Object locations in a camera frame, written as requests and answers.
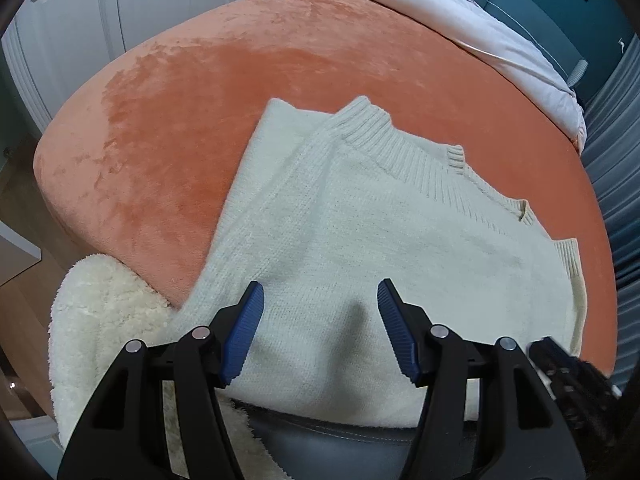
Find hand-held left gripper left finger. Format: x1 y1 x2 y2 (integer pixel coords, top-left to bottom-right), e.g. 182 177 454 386
57 281 265 480

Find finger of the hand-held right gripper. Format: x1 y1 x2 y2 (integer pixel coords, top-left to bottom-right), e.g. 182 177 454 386
529 336 627 467

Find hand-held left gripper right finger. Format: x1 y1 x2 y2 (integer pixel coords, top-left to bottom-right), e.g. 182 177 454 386
376 278 586 480

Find cream knit cardigan red buttons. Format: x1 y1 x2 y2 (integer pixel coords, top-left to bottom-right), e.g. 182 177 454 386
172 95 587 428

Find white fluffy fleece throw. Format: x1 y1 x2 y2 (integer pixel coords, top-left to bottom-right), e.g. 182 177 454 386
48 254 286 480

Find grey-blue curtain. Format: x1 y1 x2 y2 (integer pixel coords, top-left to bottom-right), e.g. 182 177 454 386
580 30 640 396

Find orange plush blanket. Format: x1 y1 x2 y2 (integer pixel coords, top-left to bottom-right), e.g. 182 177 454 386
32 0 617 381

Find white duvet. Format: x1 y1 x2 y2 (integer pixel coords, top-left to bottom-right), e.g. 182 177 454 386
300 0 587 153

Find blue upholstered headboard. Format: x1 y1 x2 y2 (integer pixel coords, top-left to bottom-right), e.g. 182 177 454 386
430 0 591 86

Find white panelled wardrobe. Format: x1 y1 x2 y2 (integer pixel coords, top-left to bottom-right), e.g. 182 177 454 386
0 0 281 131

